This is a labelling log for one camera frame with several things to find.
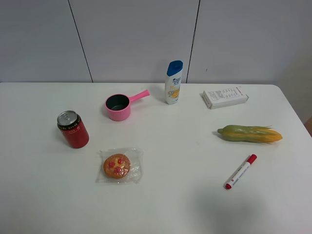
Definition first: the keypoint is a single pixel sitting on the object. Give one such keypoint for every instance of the red soda can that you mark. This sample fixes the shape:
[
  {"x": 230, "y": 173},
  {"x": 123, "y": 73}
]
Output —
[{"x": 71, "y": 126}]

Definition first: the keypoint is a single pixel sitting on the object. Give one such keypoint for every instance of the pink toy saucepan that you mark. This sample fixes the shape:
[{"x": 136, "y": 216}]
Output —
[{"x": 118, "y": 106}]

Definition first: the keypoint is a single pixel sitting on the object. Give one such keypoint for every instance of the white blue shampoo bottle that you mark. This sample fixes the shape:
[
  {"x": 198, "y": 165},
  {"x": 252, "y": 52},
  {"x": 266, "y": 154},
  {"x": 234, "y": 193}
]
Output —
[{"x": 173, "y": 81}]

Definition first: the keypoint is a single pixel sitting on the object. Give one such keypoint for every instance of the wrapped fruit tart pastry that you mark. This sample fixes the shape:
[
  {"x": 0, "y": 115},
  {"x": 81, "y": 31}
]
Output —
[{"x": 120, "y": 166}]

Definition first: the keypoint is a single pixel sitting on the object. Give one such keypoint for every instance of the white cardboard box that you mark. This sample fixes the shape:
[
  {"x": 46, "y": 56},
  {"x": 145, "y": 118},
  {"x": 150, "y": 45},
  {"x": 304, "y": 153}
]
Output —
[{"x": 224, "y": 97}]

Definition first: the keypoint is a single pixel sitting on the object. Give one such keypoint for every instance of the red whiteboard marker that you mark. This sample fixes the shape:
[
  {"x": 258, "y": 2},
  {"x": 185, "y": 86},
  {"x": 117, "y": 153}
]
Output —
[{"x": 235, "y": 177}]

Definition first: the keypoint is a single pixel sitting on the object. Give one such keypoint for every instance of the toy corn cob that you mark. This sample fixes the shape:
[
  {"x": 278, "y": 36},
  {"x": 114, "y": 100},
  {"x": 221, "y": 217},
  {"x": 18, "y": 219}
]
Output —
[{"x": 254, "y": 134}]

